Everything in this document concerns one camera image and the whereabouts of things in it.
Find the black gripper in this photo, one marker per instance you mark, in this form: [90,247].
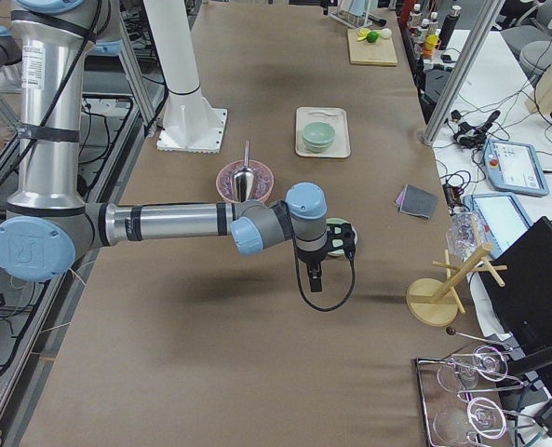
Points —
[311,257]

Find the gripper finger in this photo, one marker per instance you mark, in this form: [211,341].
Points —
[325,7]

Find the green bowl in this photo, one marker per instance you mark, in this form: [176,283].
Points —
[337,244]
[318,132]
[317,147]

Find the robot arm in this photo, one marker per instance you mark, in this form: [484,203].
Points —
[49,225]

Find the dish drying rack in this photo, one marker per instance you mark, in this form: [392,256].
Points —
[354,14]

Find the white garlic bulb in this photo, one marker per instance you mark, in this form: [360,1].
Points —
[385,33]

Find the wooden cutting board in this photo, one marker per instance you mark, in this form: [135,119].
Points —
[380,53]

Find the pink bowl with ice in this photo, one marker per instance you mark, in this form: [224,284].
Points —
[264,181]

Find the white ceramic spoon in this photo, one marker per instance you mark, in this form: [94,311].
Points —
[326,112]

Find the yellow cup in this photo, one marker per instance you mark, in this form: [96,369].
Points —
[430,46]

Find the beige serving tray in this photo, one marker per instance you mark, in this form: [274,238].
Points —
[341,146]

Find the metal ice scoop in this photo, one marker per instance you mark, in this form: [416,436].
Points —
[243,179]

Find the grey folded cloth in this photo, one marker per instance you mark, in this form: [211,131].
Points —
[416,202]

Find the wooden mug tree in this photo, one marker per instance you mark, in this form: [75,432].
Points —
[436,303]

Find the green bowl on tray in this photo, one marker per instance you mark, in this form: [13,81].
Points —
[317,147]

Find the black bottle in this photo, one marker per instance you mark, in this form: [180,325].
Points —
[449,24]

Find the clear plastic bag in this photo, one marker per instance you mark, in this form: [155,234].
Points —
[465,234]

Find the upper wine glass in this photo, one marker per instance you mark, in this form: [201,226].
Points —
[461,373]

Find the wine glass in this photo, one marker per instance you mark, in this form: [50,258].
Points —
[461,373]
[475,423]

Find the blue teach pendant near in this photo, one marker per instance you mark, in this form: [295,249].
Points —
[503,218]

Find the blue teach pendant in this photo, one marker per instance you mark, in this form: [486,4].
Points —
[503,218]
[514,167]

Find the blue teach pendant far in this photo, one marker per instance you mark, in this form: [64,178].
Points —
[514,167]

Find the lower wine glass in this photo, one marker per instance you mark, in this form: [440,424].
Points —
[475,423]

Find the black monitor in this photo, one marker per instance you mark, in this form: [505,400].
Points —
[524,304]

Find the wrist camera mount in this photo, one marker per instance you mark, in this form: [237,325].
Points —
[346,236]

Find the aluminium frame post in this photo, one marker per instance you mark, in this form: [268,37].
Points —
[469,52]

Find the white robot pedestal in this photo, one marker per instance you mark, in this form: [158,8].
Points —
[190,123]

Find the wire glass rack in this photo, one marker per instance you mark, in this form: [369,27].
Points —
[433,398]

